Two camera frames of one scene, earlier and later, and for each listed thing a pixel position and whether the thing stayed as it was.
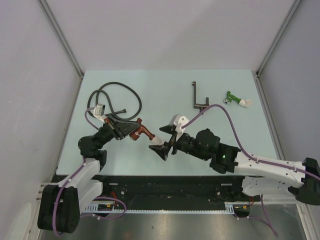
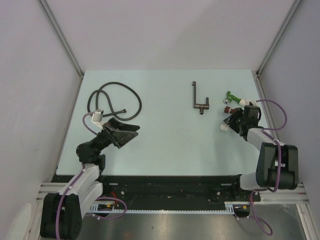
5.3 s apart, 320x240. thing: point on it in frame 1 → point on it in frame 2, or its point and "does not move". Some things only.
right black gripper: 162,150 → 230,120
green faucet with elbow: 244,103 does not move
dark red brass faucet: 135,134 → 228,110
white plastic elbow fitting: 157,140 → 224,127
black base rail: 172,189 does not move
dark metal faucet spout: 199,105 does not move
